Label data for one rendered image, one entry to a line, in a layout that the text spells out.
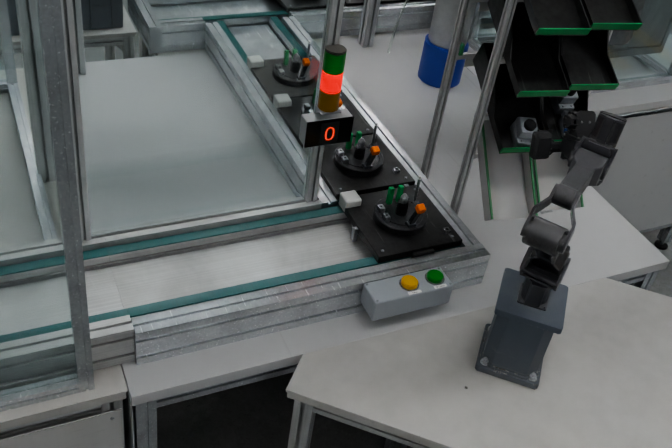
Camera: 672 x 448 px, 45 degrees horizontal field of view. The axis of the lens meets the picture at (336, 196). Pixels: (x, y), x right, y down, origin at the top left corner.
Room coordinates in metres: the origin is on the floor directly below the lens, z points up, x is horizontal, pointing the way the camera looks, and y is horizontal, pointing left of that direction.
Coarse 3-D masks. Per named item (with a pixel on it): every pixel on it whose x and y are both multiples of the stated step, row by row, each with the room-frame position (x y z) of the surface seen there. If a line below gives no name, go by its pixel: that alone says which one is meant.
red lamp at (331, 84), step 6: (324, 72) 1.63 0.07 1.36; (324, 78) 1.63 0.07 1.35; (330, 78) 1.62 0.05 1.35; (336, 78) 1.62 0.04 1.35; (342, 78) 1.64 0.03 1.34; (324, 84) 1.63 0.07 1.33; (330, 84) 1.62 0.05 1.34; (336, 84) 1.63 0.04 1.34; (324, 90) 1.62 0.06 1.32; (330, 90) 1.62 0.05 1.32; (336, 90) 1.63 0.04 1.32
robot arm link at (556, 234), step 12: (528, 228) 1.17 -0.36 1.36; (540, 228) 1.16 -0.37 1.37; (552, 228) 1.16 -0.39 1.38; (564, 228) 1.17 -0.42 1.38; (528, 240) 1.15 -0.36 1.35; (540, 240) 1.15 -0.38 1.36; (552, 240) 1.14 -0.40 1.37; (564, 240) 1.15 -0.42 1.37; (540, 252) 1.23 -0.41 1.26; (552, 252) 1.13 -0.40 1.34; (564, 252) 1.31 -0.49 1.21; (540, 264) 1.31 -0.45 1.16; (552, 264) 1.28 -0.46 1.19; (564, 264) 1.31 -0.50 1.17
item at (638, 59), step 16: (656, 0) 2.78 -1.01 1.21; (480, 16) 2.93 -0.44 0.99; (640, 16) 2.76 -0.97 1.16; (656, 16) 2.80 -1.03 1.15; (480, 32) 2.91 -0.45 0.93; (640, 32) 2.77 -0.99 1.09; (656, 32) 2.81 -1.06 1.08; (608, 48) 2.71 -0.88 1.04; (624, 48) 2.75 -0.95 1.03; (640, 48) 2.79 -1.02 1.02; (656, 48) 2.83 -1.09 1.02; (624, 64) 2.77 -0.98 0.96; (640, 64) 2.81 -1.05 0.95; (656, 64) 2.85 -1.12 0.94; (624, 80) 2.78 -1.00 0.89
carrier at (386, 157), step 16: (336, 144) 1.93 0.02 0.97; (352, 144) 1.91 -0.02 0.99; (368, 144) 1.96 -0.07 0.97; (384, 144) 1.97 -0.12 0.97; (336, 160) 1.82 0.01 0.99; (352, 160) 1.83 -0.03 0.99; (384, 160) 1.89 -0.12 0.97; (336, 176) 1.78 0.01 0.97; (352, 176) 1.79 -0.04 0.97; (368, 176) 1.80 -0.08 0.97; (384, 176) 1.81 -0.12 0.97; (400, 176) 1.82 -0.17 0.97; (336, 192) 1.70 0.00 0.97; (368, 192) 1.74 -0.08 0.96
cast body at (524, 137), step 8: (520, 120) 1.71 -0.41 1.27; (528, 120) 1.71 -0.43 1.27; (512, 128) 1.74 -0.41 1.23; (520, 128) 1.70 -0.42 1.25; (528, 128) 1.69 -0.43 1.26; (536, 128) 1.70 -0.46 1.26; (512, 136) 1.72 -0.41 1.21; (520, 136) 1.69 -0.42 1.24; (528, 136) 1.69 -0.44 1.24; (520, 144) 1.69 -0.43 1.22; (528, 144) 1.69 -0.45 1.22
